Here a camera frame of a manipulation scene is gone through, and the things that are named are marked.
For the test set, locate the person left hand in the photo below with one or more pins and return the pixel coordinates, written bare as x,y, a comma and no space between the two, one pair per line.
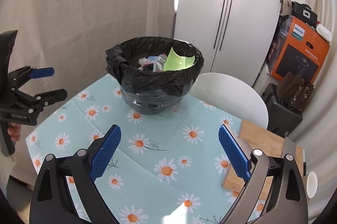
14,131

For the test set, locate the white case on box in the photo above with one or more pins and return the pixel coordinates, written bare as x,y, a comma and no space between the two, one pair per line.
324,33

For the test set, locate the grey small bag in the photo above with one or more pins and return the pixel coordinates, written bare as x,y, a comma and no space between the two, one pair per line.
286,7

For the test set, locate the orange Philips box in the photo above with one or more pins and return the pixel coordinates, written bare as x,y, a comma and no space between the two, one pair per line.
296,48

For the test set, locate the blue foil snack bag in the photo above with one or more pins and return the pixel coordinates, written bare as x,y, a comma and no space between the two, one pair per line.
152,63

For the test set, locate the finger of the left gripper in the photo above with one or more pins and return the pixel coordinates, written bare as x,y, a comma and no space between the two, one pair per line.
41,100
21,76

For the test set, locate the brown leather bag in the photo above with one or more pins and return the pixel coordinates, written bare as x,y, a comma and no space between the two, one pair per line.
295,92

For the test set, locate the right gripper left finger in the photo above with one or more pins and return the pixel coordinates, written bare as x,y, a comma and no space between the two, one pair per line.
52,202

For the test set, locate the beige curtain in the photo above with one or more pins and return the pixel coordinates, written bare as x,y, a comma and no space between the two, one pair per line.
72,36

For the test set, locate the beige mug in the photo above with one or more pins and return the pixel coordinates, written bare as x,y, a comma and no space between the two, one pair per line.
310,182

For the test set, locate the daisy print tablecloth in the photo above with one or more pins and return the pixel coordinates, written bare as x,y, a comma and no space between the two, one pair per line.
168,168

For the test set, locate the bamboo cutting board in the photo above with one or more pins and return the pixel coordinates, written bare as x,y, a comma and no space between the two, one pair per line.
262,139

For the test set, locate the white chair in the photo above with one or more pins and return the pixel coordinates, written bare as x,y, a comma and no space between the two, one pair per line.
232,96

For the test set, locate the black stool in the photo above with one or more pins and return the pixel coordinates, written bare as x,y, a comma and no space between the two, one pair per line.
282,120

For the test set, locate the black trash bag bin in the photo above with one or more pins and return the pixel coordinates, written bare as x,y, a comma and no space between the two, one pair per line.
148,92

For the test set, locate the white cabinet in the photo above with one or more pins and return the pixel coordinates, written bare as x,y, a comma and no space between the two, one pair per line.
232,35

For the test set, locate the cleaver knife black handle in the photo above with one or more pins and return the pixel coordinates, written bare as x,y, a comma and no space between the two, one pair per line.
298,153

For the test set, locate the black bag on box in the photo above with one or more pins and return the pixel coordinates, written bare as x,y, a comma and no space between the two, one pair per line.
304,13

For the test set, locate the cream sleeve forearm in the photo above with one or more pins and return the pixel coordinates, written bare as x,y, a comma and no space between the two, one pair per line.
18,195

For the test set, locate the green paper cup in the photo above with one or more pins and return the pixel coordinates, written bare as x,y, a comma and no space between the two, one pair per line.
174,62

